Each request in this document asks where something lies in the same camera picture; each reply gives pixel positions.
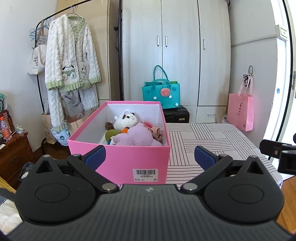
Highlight white panda plush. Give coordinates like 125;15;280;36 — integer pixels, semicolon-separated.
113;110;138;131

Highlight pink storage box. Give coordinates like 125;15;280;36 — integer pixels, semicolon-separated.
68;101;171;185

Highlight teal tote bag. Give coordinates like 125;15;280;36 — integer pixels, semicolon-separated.
142;65;181;109

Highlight white knit pants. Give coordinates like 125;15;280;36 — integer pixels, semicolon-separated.
47;84;99;133

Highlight striped mattress cover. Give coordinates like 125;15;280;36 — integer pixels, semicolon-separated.
166;123;283;187

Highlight lilac plush toy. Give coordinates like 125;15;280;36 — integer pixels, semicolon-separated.
112;123;163;147

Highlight black suitcase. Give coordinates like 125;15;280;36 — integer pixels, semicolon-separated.
163;105;190;123

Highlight green round plush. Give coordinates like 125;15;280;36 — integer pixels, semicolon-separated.
105;129;121;142

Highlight pink paper bag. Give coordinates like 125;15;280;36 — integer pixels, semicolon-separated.
227;74;254;132

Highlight grey shirt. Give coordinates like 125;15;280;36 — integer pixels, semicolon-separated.
60;90;83;119

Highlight black clothes rack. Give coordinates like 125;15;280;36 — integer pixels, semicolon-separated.
35;13;100;146

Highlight white wardrobe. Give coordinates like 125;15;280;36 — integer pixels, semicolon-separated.
119;1;231;123

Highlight orange drink bottle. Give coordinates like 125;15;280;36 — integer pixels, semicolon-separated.
1;116;11;141

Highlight brown paper bag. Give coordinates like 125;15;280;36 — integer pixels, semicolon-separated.
41;108;87;146

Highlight pink floral cloth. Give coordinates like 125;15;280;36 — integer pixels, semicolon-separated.
149;126;163;143

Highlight white green knit cardigan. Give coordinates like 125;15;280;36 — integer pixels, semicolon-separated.
45;15;101;92

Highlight wooden nightstand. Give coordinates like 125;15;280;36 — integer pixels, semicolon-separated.
0;109;35;188

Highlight white canvas tote bag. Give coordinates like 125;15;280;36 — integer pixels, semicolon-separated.
27;44;47;75

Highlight blue wire hangers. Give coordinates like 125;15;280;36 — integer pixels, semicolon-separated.
29;18;50;47

